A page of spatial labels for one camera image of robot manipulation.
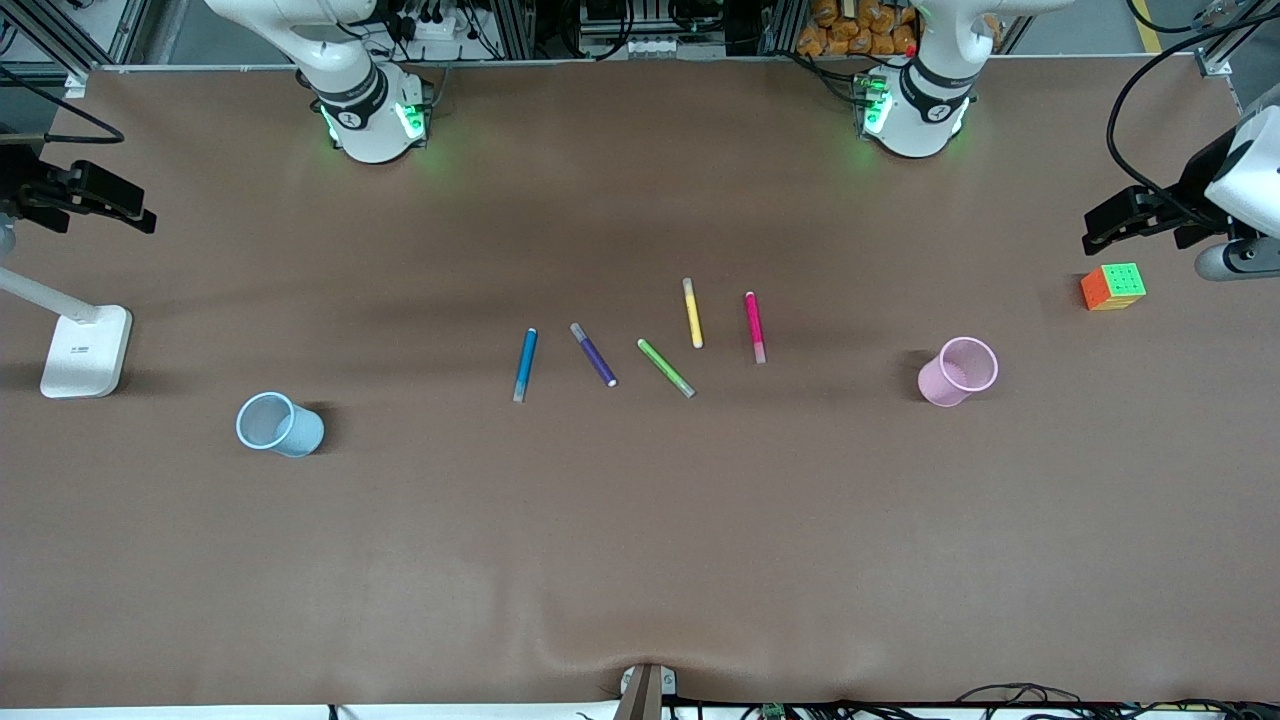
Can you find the white power strip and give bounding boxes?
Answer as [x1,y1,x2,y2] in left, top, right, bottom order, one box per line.
[393,8,463,44]

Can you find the light blue mesh cup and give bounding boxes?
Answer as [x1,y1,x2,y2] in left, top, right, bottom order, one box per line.
[236,391,326,459]

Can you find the green marker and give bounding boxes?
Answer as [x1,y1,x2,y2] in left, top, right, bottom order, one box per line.
[637,338,696,399]

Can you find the pink mesh cup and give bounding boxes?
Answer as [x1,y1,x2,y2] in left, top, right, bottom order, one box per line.
[918,336,1000,408]

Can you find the orange snack bags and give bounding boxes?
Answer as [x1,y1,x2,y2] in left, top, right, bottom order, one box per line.
[796,0,1003,58]

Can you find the black cable bundle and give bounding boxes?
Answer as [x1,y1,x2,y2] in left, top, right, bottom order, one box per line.
[840,683,1280,720]

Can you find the aluminium frame post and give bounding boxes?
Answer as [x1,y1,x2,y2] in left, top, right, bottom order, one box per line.
[0,0,93,99]
[1193,0,1263,79]

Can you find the metal table edge bracket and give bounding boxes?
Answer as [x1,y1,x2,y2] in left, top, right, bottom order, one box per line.
[617,662,679,720]

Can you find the purple marker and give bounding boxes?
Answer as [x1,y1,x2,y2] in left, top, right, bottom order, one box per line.
[570,322,618,388]

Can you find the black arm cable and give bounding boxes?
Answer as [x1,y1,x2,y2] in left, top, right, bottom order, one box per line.
[1105,8,1280,229]
[0,64,127,146]

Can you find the blue marker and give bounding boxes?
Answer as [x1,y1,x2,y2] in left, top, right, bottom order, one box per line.
[513,327,539,404]

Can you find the colourful puzzle cube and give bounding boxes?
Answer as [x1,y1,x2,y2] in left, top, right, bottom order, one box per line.
[1080,262,1148,312]

